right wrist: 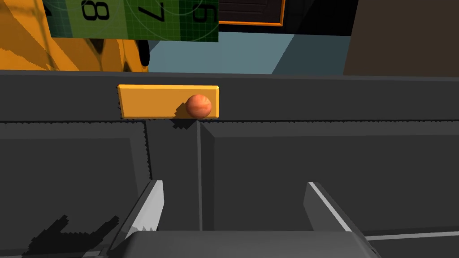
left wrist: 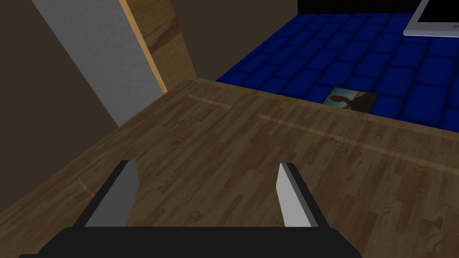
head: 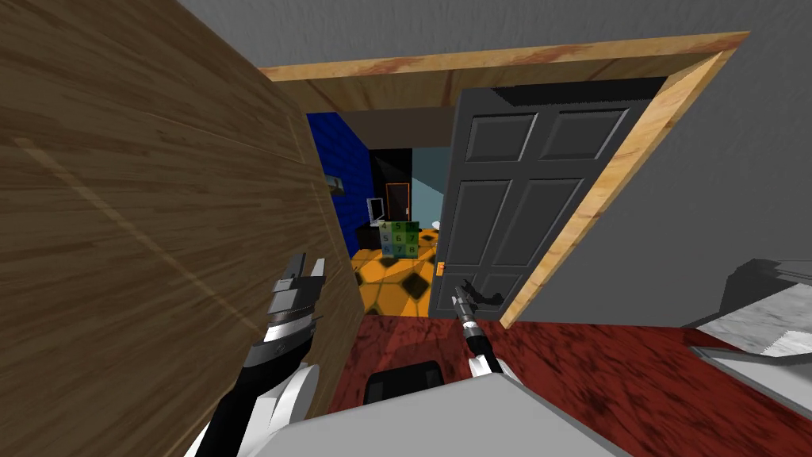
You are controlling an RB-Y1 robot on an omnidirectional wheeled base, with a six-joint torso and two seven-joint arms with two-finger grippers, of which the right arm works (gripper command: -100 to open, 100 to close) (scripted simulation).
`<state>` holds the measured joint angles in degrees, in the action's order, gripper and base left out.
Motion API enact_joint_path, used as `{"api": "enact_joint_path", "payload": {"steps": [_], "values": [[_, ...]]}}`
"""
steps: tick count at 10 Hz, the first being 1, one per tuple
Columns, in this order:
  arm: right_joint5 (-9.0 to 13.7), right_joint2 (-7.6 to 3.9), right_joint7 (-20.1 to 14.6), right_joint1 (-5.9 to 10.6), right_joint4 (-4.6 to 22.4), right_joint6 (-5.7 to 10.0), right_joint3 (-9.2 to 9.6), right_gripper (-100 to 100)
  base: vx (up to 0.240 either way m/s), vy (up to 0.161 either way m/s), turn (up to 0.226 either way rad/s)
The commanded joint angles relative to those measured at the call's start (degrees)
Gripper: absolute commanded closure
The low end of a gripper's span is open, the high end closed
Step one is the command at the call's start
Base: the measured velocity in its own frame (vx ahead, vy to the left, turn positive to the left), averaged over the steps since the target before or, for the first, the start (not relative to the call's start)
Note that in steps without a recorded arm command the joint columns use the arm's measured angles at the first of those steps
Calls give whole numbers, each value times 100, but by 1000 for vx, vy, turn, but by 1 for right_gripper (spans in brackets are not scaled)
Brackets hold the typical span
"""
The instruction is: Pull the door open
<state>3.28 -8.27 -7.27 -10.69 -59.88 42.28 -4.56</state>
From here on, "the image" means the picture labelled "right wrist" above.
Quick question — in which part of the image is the orange ball knob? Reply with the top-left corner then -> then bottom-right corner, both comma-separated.
185,94 -> 212,119

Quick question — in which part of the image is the dark grey cupboard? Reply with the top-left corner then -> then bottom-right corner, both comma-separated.
0,70 -> 459,258

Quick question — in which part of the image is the yellow striped furniture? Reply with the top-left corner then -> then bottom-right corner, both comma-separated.
0,0 -> 150,73

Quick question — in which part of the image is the green numbered panel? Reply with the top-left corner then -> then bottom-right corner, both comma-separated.
42,0 -> 219,43

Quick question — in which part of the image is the black panel with orange frame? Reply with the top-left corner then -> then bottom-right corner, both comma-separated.
218,0 -> 286,27

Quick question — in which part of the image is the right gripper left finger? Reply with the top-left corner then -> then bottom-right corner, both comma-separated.
107,180 -> 165,252

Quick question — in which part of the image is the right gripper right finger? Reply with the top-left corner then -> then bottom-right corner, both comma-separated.
303,181 -> 366,238

